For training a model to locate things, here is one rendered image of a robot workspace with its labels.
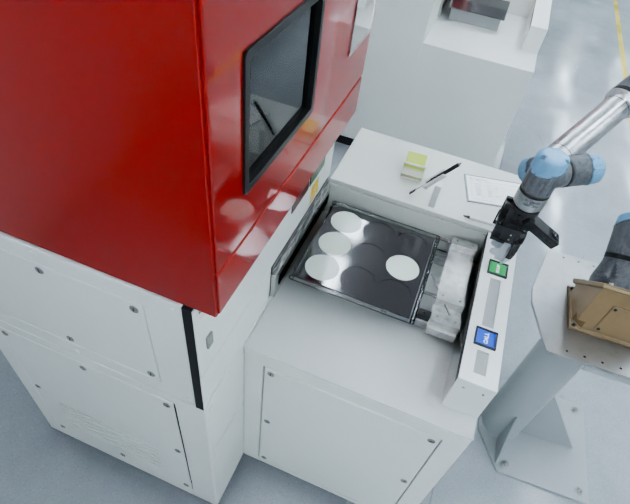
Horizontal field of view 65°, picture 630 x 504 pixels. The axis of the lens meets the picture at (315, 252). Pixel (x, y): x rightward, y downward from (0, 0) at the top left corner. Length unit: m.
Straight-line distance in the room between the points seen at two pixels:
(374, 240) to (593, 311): 0.66
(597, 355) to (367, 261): 0.71
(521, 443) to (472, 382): 1.15
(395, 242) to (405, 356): 0.37
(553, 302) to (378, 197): 0.64
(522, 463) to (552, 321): 0.84
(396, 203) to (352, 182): 0.16
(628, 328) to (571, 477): 0.92
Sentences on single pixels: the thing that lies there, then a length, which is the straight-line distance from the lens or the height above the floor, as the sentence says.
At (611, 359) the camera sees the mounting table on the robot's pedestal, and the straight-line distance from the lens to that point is 1.68.
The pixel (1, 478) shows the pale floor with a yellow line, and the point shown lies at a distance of 2.26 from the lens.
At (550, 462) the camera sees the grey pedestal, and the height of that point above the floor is 0.01.
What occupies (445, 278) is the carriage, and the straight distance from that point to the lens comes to 1.54.
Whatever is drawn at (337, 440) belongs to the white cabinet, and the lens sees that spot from 1.59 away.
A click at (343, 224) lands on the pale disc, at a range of 1.58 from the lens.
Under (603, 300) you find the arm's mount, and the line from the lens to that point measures 1.60.
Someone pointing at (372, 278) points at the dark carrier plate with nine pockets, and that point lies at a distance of 1.44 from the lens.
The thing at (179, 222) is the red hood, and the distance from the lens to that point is 0.77.
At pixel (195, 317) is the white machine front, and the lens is 0.95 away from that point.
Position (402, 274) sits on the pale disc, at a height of 0.90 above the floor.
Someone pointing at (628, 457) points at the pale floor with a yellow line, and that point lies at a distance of 2.63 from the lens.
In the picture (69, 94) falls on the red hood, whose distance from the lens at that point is 0.75.
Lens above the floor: 1.97
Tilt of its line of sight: 46 degrees down
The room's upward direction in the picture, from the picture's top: 9 degrees clockwise
